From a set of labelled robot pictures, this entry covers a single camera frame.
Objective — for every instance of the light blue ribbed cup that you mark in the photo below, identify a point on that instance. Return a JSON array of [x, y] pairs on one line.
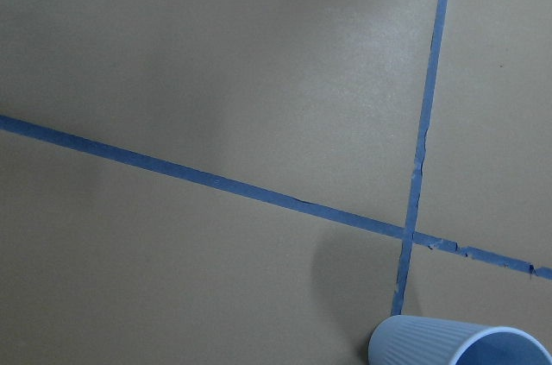
[[404, 339]]

